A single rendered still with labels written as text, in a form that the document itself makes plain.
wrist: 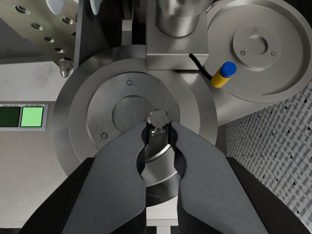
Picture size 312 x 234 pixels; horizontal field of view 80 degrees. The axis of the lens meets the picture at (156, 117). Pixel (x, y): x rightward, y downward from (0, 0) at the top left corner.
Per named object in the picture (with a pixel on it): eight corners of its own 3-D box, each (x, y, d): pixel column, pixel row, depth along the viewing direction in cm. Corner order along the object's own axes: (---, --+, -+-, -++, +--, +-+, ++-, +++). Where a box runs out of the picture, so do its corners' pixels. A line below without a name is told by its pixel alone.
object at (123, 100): (110, 56, 16) (194, 91, 15) (114, 67, 18) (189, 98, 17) (67, 140, 14) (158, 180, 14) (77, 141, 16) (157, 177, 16)
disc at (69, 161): (212, 43, 18) (224, 207, 15) (211, 46, 19) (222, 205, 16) (58, 43, 18) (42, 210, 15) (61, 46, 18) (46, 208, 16)
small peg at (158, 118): (170, 129, 12) (148, 130, 12) (167, 133, 14) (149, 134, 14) (168, 107, 12) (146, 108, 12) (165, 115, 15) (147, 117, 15)
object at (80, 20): (88, -74, 22) (77, 76, 18) (121, 42, 45) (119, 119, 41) (84, -74, 22) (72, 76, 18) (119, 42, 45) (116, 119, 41)
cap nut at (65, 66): (69, 59, 51) (68, 74, 50) (75, 65, 54) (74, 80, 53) (55, 59, 51) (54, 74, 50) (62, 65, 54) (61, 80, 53)
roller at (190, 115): (197, 57, 17) (204, 187, 15) (170, 113, 43) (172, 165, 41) (72, 57, 17) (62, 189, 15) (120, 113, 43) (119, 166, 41)
